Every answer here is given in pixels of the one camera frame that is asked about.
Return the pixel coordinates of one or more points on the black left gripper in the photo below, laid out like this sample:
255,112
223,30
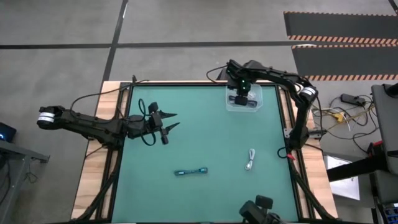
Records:
144,124

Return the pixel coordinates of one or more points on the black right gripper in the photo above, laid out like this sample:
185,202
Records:
242,85

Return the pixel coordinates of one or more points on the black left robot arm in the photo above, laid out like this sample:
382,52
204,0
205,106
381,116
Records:
87,124

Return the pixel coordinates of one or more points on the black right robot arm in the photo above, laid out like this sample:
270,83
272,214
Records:
298,124

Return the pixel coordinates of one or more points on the clear plastic container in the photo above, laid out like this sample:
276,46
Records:
258,93

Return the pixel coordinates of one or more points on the flat black box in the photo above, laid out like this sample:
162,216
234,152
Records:
222,76

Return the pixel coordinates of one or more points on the green table mat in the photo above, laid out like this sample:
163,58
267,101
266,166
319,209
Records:
202,140

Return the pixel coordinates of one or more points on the black hazard-striped floor mat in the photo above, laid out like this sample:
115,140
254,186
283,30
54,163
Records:
342,25
342,60

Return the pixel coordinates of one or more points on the black power brick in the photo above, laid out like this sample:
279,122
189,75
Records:
351,99

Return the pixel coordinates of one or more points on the black beam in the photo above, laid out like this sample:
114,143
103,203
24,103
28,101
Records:
351,169

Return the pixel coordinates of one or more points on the white paper sheet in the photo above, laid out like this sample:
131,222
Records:
345,186

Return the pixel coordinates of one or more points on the grey machine cabinet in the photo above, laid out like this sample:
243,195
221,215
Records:
387,124

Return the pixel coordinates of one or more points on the grey desk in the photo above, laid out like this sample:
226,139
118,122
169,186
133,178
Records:
18,151

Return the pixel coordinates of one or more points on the dark screen device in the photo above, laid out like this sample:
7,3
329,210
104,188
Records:
7,130

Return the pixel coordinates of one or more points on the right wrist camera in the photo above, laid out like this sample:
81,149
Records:
241,100

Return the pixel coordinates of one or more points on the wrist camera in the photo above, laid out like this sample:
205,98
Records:
241,100
164,139

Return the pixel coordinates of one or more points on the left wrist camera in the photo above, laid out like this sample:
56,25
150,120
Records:
164,139

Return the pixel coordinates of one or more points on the black aluminium table frame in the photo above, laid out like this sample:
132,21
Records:
174,84

